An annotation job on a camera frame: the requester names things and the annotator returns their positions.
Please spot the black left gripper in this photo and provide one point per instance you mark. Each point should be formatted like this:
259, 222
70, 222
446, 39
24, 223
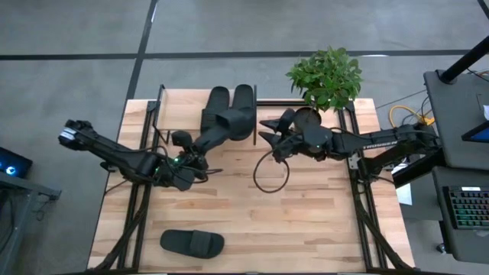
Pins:
198, 149

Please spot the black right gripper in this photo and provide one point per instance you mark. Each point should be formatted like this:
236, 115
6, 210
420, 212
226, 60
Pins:
294, 143

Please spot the dark rubber slide sandal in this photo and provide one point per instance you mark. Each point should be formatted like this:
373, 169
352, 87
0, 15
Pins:
244, 97
217, 100
191, 243

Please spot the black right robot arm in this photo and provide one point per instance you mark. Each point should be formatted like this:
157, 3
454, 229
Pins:
374, 143

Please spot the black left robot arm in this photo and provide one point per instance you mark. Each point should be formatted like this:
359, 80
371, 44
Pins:
111, 149

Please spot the green potted plant black pot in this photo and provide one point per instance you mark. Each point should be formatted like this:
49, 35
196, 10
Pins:
324, 80

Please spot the white paper sheet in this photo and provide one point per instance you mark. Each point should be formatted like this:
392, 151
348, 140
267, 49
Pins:
405, 195

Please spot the black desk beam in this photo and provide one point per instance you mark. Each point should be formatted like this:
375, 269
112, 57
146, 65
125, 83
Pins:
420, 168

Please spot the grey desk top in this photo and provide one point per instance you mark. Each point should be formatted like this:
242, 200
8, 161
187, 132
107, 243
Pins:
454, 114

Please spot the grey keyboard desk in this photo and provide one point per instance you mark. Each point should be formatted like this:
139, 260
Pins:
443, 237

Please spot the black castor wheel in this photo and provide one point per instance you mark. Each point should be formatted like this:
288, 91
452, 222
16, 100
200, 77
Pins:
441, 248

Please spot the black slanted pole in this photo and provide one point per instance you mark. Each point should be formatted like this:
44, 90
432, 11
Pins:
464, 59

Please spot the laptop with blue screen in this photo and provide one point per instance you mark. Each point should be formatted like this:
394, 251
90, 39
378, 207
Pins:
479, 134

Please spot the backlit computer keyboard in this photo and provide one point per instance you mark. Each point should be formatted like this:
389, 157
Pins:
470, 208

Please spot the grey metal cart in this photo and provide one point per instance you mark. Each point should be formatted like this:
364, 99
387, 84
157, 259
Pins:
23, 187

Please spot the black device with blue light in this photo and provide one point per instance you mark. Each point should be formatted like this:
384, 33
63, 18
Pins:
15, 162

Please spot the black aluminium rig frame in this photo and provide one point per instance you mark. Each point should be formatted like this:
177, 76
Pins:
275, 103

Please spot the wooden shelf with black frame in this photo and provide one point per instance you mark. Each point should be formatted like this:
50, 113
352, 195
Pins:
183, 110

